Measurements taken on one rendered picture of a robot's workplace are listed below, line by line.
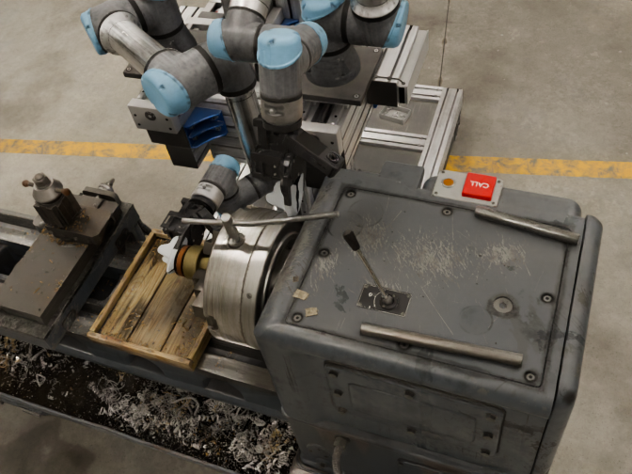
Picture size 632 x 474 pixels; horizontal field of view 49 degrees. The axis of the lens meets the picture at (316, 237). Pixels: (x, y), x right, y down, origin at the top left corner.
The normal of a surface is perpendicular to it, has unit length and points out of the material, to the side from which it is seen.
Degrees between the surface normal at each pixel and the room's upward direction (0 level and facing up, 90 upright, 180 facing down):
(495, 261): 0
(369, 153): 0
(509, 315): 0
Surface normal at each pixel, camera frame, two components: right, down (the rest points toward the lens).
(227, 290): -0.33, 0.11
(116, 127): -0.13, -0.61
